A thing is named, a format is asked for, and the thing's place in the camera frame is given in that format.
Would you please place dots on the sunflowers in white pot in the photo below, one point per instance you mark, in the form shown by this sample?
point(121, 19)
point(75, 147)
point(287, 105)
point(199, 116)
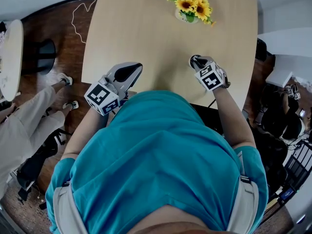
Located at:
point(192, 5)

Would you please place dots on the black and white chair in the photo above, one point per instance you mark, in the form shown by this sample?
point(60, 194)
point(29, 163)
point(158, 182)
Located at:
point(296, 128)

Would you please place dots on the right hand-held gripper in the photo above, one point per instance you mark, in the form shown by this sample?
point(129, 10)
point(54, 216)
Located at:
point(210, 78)

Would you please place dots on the white shelf unit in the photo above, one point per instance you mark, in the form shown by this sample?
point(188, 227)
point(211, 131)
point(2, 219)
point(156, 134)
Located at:
point(280, 78)

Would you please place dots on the person's bare neck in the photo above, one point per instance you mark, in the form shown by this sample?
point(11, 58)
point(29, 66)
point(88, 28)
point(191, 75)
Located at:
point(170, 218)

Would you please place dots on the black bag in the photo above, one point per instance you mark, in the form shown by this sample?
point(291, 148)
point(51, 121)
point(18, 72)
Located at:
point(260, 49)

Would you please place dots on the white flower bunch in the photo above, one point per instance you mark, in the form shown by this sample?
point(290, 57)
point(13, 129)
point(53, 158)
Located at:
point(2, 36)

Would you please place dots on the person's teal shirt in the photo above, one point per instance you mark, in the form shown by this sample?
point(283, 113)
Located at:
point(156, 155)

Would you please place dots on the round white side table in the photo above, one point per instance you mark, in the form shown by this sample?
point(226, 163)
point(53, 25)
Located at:
point(13, 57)

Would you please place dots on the black office chair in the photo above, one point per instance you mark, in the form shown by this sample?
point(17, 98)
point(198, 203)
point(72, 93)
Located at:
point(268, 150)

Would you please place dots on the spare hand-held gripper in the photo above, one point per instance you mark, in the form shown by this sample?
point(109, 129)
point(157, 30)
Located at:
point(293, 92)

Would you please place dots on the person's left forearm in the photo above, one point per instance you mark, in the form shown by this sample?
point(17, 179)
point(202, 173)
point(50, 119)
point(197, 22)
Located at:
point(85, 130)

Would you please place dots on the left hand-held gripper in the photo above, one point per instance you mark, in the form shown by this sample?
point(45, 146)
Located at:
point(114, 84)

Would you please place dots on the person's right forearm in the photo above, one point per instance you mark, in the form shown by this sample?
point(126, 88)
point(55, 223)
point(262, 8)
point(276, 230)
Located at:
point(231, 116)

